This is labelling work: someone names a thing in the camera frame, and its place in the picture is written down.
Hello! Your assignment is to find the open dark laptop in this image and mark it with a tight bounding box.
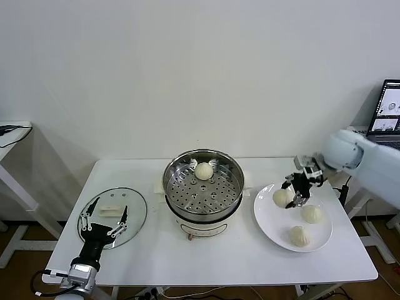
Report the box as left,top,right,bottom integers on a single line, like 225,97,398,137
366,79,400,144

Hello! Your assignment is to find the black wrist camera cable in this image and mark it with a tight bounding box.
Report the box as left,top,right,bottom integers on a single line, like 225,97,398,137
30,268,71,297
312,170,326,188

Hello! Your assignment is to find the round glass pot lid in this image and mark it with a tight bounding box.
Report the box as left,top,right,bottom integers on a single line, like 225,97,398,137
77,186,148,250

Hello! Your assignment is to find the white electric pot base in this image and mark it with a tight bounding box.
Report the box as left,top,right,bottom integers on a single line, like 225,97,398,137
152,170,254,242

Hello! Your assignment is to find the white steamed baozi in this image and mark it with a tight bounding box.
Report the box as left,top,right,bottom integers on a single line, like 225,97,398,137
194,162,214,181
287,226,313,248
300,205,323,224
272,189,294,209

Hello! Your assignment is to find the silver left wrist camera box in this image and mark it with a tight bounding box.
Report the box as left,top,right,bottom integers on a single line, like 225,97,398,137
68,264,97,287

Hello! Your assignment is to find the perforated steel steamer basket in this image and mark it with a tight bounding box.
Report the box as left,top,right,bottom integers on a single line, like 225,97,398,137
162,149,246,219

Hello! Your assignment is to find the white side table with cable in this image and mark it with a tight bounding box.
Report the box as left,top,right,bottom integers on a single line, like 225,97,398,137
0,121,63,269

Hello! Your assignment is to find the white table leg frame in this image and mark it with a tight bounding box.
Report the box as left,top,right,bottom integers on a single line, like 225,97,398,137
93,284,344,300

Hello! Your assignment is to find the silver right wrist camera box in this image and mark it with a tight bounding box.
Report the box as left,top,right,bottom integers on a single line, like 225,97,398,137
293,155,325,188

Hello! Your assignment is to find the round white plate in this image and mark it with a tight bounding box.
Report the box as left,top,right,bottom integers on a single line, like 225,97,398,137
253,182,334,253

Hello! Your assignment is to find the black cable on side table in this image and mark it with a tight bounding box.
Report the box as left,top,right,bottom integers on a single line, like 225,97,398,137
0,124,34,149

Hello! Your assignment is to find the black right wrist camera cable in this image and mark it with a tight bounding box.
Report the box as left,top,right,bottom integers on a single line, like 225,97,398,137
312,170,326,188

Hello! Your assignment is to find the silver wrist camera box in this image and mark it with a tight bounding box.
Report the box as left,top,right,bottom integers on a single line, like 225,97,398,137
293,155,325,188
68,264,97,287

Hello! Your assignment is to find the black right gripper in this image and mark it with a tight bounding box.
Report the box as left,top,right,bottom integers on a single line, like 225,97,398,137
280,173,313,209

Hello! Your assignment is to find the black left wrist camera cable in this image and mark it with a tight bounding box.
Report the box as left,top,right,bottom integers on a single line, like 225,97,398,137
30,268,71,297

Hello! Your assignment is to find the white side table with laptop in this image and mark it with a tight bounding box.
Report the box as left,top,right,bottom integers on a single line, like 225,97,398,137
336,126,400,265

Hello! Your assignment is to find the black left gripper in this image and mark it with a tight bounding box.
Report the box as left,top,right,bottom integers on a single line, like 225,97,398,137
73,196,129,264

